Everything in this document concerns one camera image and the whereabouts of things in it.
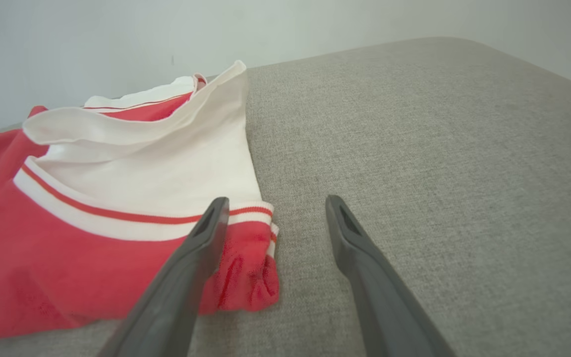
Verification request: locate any grey fabric sofa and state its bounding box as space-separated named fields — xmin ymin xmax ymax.
xmin=0 ymin=36 xmax=571 ymax=357

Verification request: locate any red jersey with white trim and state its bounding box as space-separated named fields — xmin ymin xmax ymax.
xmin=0 ymin=60 xmax=280 ymax=345

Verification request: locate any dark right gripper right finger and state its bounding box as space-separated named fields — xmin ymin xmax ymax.
xmin=325 ymin=195 xmax=457 ymax=357

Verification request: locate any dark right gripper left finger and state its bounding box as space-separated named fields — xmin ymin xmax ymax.
xmin=98 ymin=197 xmax=230 ymax=357

